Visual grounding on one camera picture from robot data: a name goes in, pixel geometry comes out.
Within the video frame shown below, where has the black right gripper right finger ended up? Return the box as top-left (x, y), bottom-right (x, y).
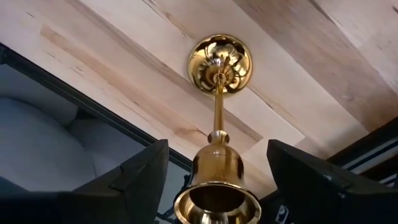
top-left (266, 139), bottom-right (398, 224)

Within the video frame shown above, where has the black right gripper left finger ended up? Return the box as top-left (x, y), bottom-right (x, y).
top-left (0, 139), bottom-right (170, 224)

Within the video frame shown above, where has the medium brass candlestick holder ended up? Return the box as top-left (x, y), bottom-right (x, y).
top-left (173, 33), bottom-right (262, 224)

